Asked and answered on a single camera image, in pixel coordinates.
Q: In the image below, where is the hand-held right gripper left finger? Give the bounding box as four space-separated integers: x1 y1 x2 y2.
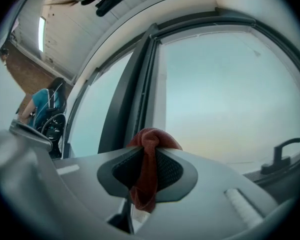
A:
51 147 144 235

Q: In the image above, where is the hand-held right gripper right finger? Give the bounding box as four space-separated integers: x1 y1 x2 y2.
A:
136 147 280 240

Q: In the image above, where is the red cloth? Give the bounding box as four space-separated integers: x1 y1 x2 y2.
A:
126 127 183 214

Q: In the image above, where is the dark grey window frame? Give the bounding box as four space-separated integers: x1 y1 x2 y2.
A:
62 7 300 203

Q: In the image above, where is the black backpack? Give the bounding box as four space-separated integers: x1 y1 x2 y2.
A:
34 108 67 159

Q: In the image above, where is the long ceiling light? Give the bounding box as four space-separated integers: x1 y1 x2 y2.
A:
38 16 47 53

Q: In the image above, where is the black window handle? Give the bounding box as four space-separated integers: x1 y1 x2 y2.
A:
260 137 300 176

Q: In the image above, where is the black head-worn camera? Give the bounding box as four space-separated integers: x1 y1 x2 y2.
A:
80 0 129 18

